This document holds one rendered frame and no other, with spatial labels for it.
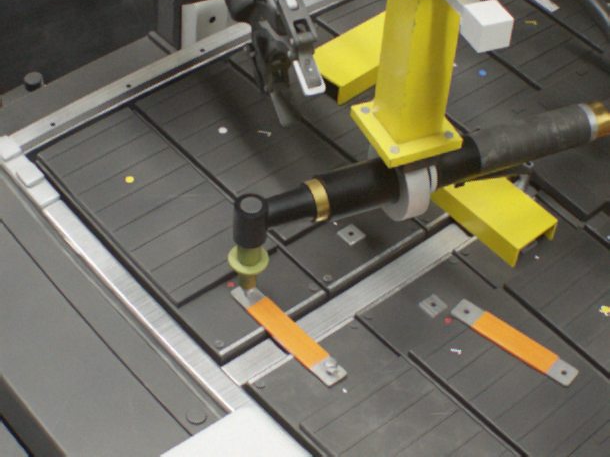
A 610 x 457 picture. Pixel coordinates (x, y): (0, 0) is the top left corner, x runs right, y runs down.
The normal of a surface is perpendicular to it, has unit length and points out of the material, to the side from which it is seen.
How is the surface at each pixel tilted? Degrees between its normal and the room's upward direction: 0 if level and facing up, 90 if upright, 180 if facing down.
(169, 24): 90
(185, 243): 0
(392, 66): 90
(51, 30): 90
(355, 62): 0
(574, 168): 0
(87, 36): 90
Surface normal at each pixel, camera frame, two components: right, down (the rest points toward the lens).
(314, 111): 0.07, -0.70
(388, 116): -0.90, 0.26
